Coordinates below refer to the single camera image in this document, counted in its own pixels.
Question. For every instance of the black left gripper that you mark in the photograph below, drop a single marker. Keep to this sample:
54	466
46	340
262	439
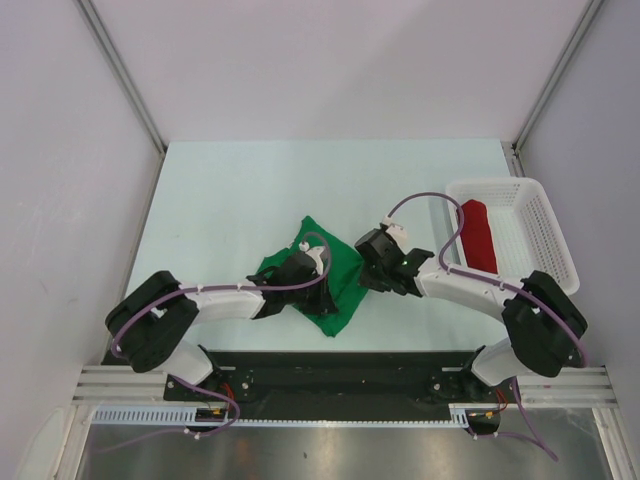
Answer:
322	303

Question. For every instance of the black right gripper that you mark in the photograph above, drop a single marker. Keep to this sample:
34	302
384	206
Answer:
367	280

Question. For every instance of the green t shirt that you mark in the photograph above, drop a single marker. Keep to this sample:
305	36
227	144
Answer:
343	277

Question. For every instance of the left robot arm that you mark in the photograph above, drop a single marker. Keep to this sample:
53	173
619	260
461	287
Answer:
148	327

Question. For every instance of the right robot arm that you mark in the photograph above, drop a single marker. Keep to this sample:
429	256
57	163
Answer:
543	325

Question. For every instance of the rolled red t shirt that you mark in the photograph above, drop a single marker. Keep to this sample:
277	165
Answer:
476	238

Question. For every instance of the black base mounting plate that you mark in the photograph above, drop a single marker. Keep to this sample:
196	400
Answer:
354	383

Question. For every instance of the white perforated plastic basket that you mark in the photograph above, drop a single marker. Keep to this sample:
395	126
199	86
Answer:
525	232

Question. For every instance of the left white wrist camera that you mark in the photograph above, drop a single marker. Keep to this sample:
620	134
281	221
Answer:
320	255

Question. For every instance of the right aluminium corner post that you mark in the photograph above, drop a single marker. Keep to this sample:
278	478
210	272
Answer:
567	54

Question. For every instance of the aluminium corner post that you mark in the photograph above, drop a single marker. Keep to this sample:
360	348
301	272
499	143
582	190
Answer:
114	60
567	54

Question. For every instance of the aluminium rail frame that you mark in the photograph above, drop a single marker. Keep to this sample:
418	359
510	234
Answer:
118	388

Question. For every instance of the white slotted cable duct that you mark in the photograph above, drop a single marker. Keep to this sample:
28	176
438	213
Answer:
280	415

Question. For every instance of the left aluminium corner post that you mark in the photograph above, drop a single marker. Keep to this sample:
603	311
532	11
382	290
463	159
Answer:
114	60

